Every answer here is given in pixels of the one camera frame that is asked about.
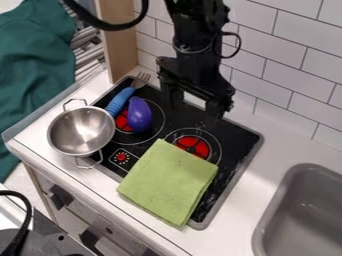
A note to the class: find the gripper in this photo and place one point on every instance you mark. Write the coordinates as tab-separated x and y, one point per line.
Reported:
196	75

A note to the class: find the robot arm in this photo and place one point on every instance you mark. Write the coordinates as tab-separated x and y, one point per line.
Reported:
196	20

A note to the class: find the toy stove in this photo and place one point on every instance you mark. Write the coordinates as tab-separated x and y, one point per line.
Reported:
178	146

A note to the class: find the green cloth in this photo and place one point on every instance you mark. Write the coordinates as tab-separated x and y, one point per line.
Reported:
168	181

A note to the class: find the teal cloth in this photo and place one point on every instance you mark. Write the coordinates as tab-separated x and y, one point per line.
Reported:
31	70

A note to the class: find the purple toy eggplant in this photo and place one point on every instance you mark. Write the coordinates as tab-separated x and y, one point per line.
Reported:
139	114

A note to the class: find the silver pot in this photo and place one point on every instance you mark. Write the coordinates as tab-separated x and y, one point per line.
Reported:
81	131

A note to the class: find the toy sink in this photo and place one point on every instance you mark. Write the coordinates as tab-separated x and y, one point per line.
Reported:
300	213

